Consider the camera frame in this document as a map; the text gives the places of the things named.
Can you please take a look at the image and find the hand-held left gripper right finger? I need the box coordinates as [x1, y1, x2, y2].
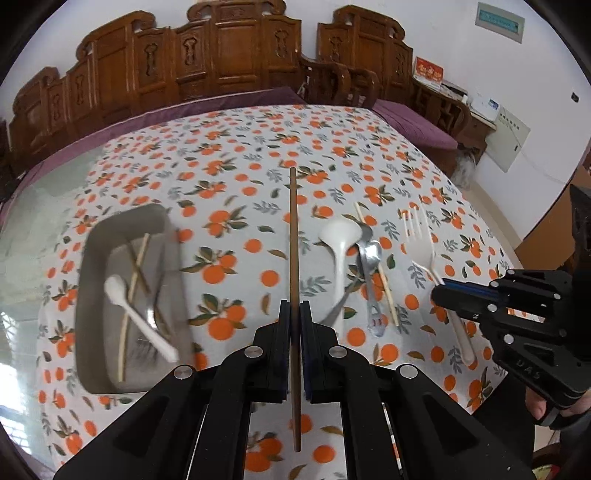
[299, 300, 536, 480]

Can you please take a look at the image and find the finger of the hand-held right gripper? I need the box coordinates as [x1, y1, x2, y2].
[431, 291, 571, 341]
[435, 270, 576, 318]

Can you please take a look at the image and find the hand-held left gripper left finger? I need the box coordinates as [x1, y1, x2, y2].
[53, 299, 293, 480]

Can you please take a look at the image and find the white plastic fork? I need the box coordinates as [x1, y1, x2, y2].
[401, 209, 476, 367]

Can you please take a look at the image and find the bamboo chopstick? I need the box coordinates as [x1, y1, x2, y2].
[117, 233, 151, 383]
[353, 202, 400, 328]
[124, 242, 151, 294]

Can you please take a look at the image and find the dark brown chopstick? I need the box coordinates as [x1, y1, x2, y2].
[288, 167, 303, 452]

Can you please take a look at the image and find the white plastic soup spoon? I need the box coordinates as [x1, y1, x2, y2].
[318, 218, 363, 335]

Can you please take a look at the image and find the metal fork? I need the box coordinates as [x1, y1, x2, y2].
[124, 300, 174, 367]

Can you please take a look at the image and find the slim white plastic spoon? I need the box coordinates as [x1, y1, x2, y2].
[104, 275, 180, 361]

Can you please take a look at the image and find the rectangular metal tray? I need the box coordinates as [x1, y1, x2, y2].
[74, 203, 195, 395]

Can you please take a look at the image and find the person's right hand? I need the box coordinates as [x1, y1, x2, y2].
[526, 390, 591, 431]

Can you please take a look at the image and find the crumpled plastic bag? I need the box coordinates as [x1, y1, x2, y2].
[450, 148, 481, 190]

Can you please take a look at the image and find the wooden side table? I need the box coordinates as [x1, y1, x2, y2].
[411, 78, 499, 160]

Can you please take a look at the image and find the purple armchair cushion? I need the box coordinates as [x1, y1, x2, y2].
[372, 99, 458, 151]

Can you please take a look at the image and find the white router box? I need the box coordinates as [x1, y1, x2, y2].
[471, 92, 502, 121]

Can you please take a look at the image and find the orange fruit print tablecloth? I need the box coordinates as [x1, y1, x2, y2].
[34, 104, 522, 480]

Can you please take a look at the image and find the red gift box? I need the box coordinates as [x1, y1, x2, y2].
[414, 56, 445, 86]

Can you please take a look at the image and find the long purple sofa cushion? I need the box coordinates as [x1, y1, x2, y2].
[0, 88, 308, 222]

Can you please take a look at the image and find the carved wooden armchair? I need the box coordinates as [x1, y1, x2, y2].
[316, 6, 472, 153]

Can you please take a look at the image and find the carved wooden sofa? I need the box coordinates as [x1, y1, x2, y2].
[0, 0, 354, 181]

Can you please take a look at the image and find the white wall panel door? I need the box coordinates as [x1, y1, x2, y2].
[482, 106, 531, 172]

